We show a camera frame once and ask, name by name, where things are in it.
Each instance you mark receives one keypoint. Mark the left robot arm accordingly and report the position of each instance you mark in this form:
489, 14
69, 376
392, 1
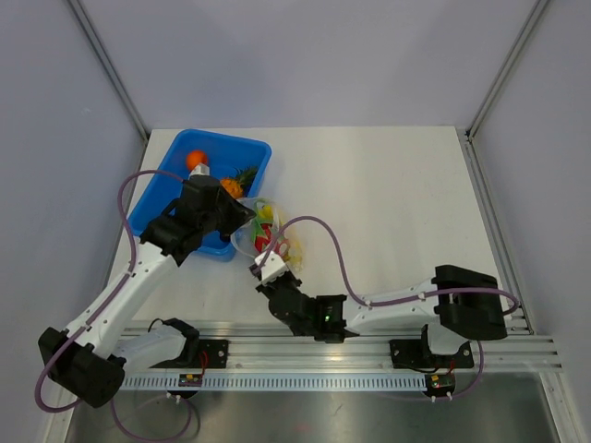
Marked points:
83, 358

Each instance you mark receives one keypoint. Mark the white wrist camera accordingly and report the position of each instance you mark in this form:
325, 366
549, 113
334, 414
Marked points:
268, 267
201, 169

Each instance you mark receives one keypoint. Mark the orange toy pineapple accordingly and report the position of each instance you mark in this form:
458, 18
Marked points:
239, 184

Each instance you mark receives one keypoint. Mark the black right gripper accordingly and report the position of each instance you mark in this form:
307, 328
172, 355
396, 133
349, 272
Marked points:
268, 286

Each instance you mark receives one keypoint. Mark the white slotted cable duct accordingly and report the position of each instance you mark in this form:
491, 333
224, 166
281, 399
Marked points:
298, 382

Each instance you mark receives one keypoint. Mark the toy orange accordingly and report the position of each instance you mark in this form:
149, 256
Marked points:
195, 158

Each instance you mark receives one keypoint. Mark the aluminium mounting rail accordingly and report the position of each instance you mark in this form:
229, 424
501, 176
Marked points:
260, 343

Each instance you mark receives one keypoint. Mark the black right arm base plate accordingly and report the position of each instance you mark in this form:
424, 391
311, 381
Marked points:
413, 354

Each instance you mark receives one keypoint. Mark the pink toy dragon fruit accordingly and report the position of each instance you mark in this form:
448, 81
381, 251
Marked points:
261, 239

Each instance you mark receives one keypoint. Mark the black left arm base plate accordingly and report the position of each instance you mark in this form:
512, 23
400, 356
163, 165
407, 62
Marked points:
211, 353

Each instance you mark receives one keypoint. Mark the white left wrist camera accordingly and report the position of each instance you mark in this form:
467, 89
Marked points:
201, 169

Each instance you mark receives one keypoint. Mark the blue plastic bin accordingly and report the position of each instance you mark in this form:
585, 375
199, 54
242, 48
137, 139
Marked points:
161, 184

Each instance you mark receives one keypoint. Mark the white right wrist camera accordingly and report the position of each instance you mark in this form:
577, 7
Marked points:
268, 267

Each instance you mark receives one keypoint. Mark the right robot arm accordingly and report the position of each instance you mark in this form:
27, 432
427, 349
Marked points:
455, 306

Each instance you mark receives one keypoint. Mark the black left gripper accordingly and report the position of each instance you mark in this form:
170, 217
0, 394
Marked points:
239, 213

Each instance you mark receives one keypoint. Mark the clear dotted zip top bag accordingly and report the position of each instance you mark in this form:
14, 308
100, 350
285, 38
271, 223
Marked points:
266, 210

